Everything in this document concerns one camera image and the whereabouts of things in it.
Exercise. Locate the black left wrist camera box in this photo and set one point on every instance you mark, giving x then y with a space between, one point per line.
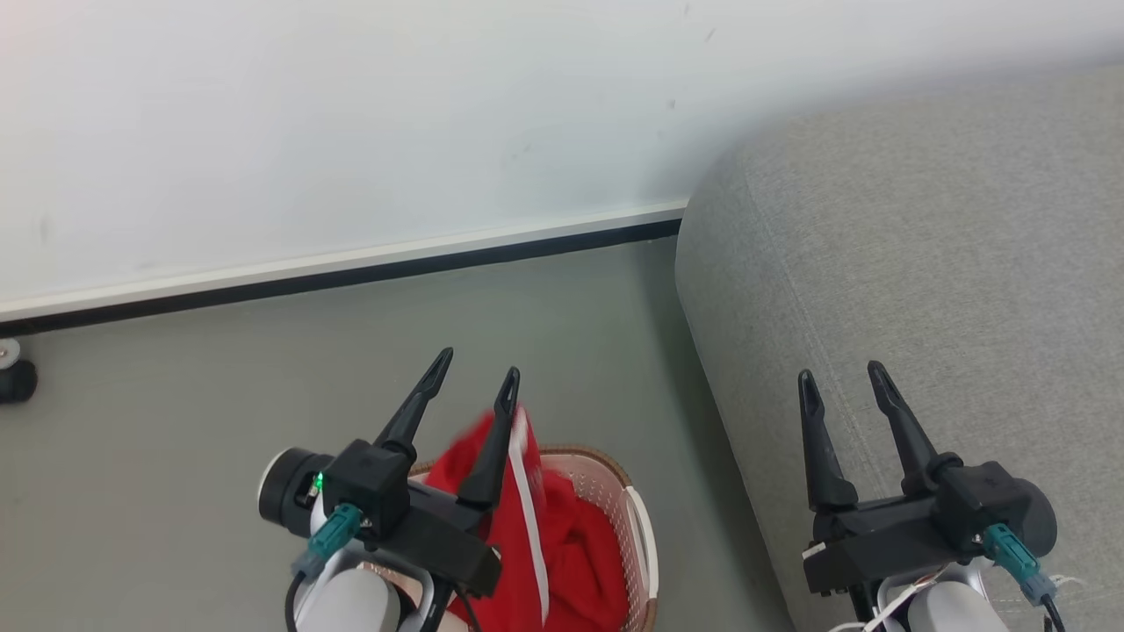
373 483

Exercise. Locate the white and black baseboard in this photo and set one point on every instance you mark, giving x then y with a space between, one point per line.
351 268

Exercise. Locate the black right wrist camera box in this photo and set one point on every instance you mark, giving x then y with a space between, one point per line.
983 496

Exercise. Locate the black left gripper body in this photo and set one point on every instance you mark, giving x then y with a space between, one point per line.
439 544

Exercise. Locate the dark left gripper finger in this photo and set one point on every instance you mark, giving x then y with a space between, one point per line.
492 456
417 408

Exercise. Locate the black caster wheel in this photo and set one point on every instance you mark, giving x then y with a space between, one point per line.
16 382

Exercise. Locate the white perforated plastic laundry basket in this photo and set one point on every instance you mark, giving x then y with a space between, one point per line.
632 518

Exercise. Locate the grey fabric sofa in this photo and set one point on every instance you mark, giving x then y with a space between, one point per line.
922 281

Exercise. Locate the red shorts with white stripe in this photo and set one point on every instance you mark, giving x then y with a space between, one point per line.
514 562

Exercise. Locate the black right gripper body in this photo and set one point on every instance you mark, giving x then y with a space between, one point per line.
878 544

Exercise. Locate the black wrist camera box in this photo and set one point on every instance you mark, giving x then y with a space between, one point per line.
983 496
373 483

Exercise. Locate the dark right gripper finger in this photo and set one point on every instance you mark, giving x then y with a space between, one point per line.
904 430
824 456

